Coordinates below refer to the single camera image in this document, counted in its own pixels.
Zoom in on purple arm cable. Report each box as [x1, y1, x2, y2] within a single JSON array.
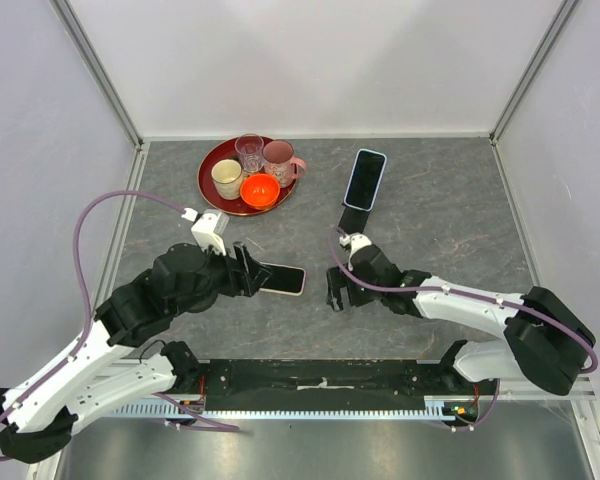
[[0, 190, 244, 460], [328, 227, 597, 374]]

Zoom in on red round tray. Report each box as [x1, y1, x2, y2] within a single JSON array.
[[197, 137, 298, 217]]

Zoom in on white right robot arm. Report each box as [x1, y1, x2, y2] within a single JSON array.
[[327, 233, 599, 396]]

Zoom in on black folding phone stand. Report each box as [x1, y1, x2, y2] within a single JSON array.
[[337, 206, 370, 237]]

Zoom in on beige case phone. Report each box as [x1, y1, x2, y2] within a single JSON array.
[[260, 263, 307, 297]]

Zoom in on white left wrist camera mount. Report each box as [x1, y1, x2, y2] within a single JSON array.
[[181, 208, 229, 256]]

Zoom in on blue case phone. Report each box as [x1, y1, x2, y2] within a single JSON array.
[[343, 149, 387, 212]]

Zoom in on cream ceramic cup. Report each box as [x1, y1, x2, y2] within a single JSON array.
[[211, 159, 244, 200]]

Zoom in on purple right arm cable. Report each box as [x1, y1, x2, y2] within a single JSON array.
[[328, 227, 597, 374]]

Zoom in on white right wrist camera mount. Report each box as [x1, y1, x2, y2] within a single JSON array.
[[338, 233, 372, 255]]

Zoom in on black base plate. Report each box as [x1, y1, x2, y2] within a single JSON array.
[[172, 359, 496, 409]]

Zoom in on pink mug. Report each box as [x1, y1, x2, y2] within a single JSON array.
[[263, 140, 307, 188]]

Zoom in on orange plastic bowl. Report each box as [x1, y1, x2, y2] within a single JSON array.
[[240, 173, 280, 210]]

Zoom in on slotted cable duct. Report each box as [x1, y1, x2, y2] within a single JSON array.
[[105, 397, 452, 421]]

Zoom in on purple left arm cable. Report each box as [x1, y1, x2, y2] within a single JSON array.
[[0, 190, 244, 460]]

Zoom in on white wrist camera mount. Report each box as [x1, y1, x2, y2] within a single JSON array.
[[338, 233, 372, 255], [181, 208, 229, 256]]

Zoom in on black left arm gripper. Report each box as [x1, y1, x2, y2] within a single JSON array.
[[171, 237, 273, 317]]

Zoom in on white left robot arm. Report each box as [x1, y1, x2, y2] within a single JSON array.
[[0, 242, 273, 464]]

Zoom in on clear drinking glass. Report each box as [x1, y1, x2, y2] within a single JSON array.
[[234, 133, 264, 176]]

